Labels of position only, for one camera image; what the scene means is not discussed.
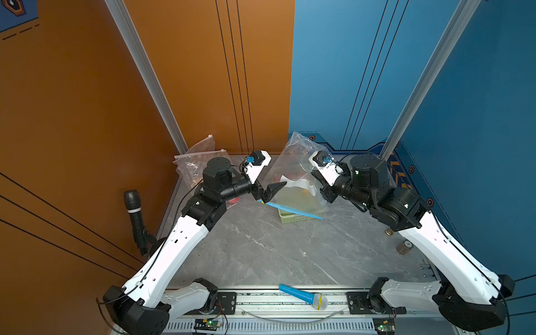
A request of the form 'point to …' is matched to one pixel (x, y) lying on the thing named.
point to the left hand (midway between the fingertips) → (276, 168)
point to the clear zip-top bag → (206, 144)
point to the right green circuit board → (386, 326)
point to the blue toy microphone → (318, 301)
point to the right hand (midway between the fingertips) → (316, 170)
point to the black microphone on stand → (132, 199)
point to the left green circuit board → (213, 322)
